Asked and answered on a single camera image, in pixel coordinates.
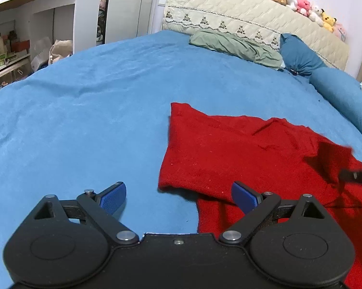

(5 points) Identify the red knit garment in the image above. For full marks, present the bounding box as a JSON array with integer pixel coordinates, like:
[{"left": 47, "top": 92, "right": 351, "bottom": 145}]
[{"left": 159, "top": 102, "right": 362, "bottom": 288}]

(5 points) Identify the blue long bolster pillow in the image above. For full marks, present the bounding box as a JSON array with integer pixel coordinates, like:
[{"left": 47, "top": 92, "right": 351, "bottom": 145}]
[{"left": 309, "top": 67, "right": 362, "bottom": 134}]

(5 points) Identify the blue bed sheet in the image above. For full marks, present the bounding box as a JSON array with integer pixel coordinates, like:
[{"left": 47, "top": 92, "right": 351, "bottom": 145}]
[{"left": 0, "top": 31, "right": 362, "bottom": 288}]

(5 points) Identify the dark blue pillow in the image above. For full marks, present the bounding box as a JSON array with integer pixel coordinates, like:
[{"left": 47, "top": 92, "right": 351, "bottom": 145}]
[{"left": 279, "top": 33, "right": 326, "bottom": 77}]

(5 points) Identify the light pink plush toy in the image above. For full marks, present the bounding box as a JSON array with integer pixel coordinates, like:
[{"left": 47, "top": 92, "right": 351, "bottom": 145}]
[{"left": 334, "top": 22, "right": 347, "bottom": 42}]

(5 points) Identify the green folded cloth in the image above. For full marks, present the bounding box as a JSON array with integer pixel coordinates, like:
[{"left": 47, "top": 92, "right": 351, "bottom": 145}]
[{"left": 189, "top": 29, "right": 285, "bottom": 70}]

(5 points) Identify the yellow plush toy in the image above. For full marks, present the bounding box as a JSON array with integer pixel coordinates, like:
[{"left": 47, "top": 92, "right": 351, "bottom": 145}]
[{"left": 321, "top": 11, "right": 337, "bottom": 33}]

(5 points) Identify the beige bag on floor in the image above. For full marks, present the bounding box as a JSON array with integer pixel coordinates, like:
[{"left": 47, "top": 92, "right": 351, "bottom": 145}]
[{"left": 48, "top": 40, "right": 73, "bottom": 65}]

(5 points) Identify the white plush toy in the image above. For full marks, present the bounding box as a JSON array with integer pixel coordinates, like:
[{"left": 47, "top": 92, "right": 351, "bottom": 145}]
[{"left": 286, "top": 0, "right": 298, "bottom": 12}]

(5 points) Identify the white desk shelf unit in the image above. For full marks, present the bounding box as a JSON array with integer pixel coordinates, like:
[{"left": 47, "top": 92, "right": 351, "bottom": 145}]
[{"left": 0, "top": 0, "right": 103, "bottom": 93}]

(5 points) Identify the white grey wardrobe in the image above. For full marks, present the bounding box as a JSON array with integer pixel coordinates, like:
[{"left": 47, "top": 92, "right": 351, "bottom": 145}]
[{"left": 105, "top": 0, "right": 153, "bottom": 44}]

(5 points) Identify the cream quilted headboard cover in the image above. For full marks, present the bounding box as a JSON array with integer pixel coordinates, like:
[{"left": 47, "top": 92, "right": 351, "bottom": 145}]
[{"left": 162, "top": 0, "right": 349, "bottom": 70}]

